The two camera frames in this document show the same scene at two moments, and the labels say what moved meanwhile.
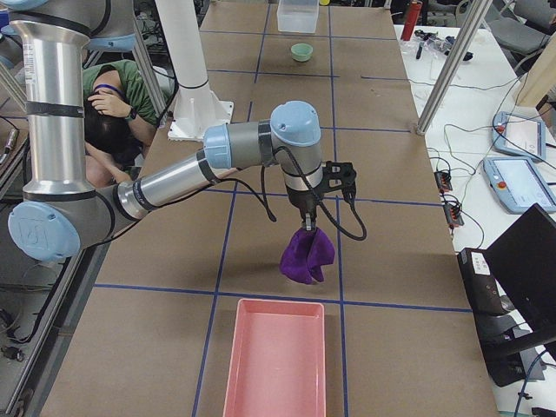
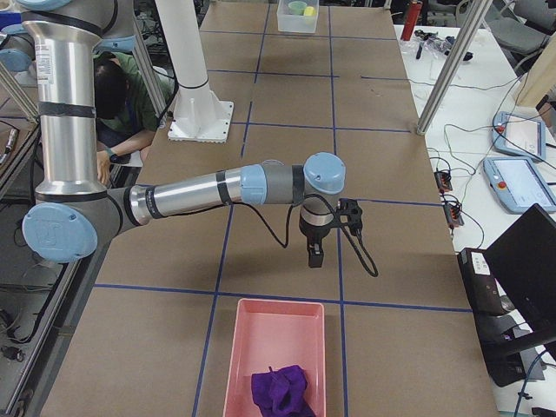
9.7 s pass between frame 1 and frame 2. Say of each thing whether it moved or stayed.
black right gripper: moved
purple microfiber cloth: moved
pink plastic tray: stayed
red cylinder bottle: stayed
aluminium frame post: stayed
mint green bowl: moved
